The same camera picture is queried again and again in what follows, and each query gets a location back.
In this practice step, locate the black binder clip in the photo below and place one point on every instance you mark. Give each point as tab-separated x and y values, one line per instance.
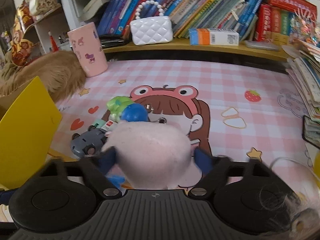
153	117

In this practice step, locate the orange fluffy cat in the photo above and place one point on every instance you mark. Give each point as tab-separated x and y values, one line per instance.
60	72

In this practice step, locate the grey toy car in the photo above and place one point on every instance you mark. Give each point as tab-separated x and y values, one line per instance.
88	143

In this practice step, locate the yellow cardboard box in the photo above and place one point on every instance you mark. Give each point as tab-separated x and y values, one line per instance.
29	120

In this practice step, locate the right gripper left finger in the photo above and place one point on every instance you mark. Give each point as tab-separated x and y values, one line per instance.
95	169

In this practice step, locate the pink checkered table mat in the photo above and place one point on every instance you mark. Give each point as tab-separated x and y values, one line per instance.
223	108

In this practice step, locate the white storage cabinet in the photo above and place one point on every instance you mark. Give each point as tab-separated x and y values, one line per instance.
52	23

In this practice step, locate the pink sticker cup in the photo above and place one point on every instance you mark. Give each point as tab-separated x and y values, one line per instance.
87	47

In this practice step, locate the white quilted pearl handbag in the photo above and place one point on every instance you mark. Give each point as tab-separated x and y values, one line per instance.
151	30

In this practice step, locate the white staples box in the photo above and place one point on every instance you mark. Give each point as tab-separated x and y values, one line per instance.
109	126

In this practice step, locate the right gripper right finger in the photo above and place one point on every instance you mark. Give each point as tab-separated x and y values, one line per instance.
214	174

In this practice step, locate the red gold foil balloon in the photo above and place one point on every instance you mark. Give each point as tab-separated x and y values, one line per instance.
21	47

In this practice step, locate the red boxed book set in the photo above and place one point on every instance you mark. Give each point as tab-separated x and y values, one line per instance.
278	20

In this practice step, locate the green frog toy blue cap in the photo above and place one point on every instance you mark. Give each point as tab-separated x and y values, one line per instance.
124	108

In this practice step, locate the light pink plush pig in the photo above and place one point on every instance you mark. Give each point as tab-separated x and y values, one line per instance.
153	156

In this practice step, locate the stack of picture books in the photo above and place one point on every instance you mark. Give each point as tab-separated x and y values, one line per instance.
304	72

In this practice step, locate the orange white medicine box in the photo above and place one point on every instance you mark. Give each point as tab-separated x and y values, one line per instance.
211	36

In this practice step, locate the blue small box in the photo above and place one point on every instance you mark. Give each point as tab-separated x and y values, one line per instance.
116	180

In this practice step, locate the wooden bookshelf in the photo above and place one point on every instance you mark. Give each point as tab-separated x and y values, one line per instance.
73	9

